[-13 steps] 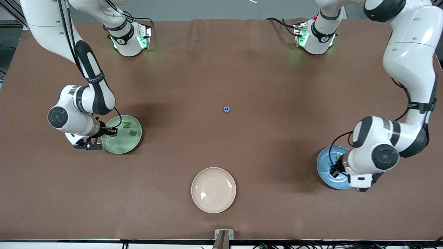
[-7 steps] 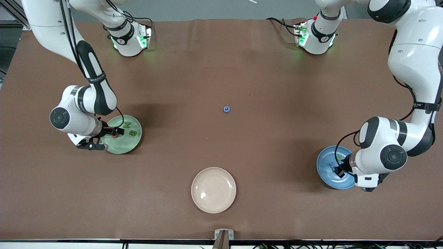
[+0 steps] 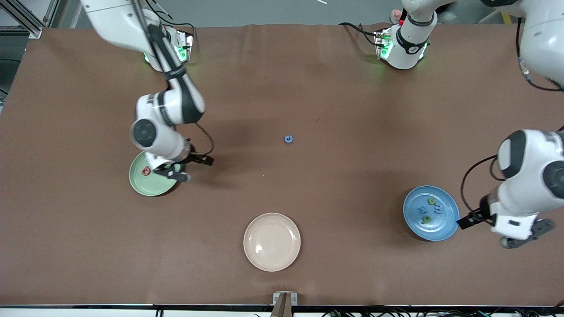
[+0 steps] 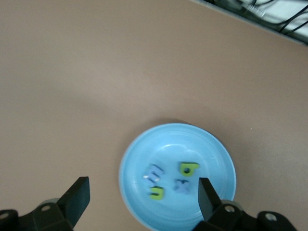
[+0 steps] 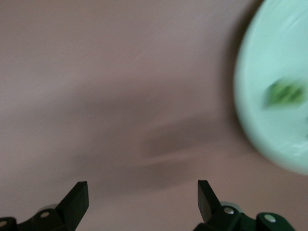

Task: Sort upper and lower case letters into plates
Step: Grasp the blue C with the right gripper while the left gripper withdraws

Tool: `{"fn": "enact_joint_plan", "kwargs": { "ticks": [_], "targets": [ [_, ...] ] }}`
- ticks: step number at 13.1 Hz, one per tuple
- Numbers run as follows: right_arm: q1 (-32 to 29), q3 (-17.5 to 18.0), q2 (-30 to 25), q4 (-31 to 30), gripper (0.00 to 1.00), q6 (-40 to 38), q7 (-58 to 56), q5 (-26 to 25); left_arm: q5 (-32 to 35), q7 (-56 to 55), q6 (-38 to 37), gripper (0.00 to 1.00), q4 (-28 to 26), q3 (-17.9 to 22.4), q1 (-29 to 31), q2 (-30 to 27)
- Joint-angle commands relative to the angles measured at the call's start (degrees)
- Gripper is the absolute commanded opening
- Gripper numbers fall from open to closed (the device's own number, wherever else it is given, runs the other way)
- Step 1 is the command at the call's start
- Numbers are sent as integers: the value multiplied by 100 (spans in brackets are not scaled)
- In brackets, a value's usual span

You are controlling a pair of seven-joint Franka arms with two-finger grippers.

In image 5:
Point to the green plate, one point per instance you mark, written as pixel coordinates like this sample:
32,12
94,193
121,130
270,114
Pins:
272,48

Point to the green letter B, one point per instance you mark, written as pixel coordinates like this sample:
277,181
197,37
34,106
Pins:
285,93

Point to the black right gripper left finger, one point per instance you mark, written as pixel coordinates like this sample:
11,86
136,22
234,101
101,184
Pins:
72,204

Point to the brown table cover sheet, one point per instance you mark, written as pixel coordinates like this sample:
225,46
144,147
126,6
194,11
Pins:
96,72

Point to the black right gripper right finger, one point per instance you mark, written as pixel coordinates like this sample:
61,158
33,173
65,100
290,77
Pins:
210,207

